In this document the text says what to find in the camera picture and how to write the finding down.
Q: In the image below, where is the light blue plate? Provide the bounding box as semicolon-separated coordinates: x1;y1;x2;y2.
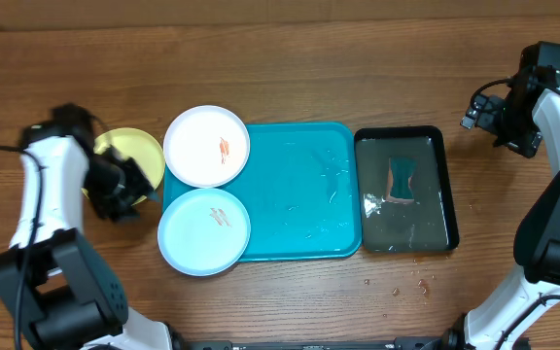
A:
157;189;251;277

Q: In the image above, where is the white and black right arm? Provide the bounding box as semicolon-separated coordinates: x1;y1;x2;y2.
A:
426;63;560;349

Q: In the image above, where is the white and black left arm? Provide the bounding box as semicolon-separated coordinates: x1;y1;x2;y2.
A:
0;122;183;349

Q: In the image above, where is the black water tray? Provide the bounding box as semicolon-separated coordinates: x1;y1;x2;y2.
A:
354;125;460;254

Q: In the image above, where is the teal plastic tray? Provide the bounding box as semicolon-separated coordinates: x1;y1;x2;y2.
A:
162;122;362;263

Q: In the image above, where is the white plate with red stain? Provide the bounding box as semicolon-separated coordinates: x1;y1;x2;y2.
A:
163;105;250;188

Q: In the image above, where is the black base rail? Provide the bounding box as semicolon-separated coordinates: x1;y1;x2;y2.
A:
187;336;441;350

